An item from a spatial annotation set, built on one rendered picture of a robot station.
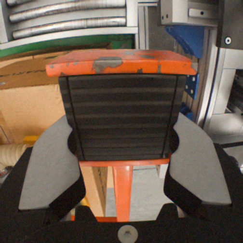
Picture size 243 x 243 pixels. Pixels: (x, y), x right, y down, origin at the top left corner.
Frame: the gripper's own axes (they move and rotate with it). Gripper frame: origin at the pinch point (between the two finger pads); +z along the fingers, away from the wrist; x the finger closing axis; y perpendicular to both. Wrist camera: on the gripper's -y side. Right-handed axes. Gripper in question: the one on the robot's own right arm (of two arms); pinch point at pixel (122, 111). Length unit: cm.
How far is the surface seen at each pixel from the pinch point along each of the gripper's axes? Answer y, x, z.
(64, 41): -4, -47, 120
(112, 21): -12, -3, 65
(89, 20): -14, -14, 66
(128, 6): -19, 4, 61
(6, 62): 1, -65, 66
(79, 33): -8, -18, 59
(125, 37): -4, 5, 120
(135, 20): -12, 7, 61
